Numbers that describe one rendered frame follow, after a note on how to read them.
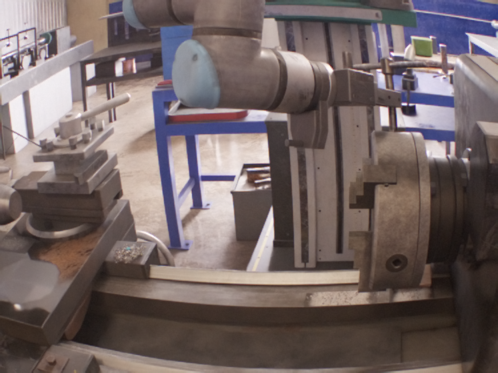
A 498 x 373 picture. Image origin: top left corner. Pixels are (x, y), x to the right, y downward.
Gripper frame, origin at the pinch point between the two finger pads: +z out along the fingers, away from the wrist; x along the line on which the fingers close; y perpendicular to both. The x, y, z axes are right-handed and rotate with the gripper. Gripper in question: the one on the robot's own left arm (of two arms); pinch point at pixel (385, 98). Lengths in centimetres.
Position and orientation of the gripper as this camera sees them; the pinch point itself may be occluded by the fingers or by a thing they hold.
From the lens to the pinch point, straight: 87.2
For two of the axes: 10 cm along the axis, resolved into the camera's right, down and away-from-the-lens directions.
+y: 0.2, -10.0, -0.9
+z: 8.8, -0.2, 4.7
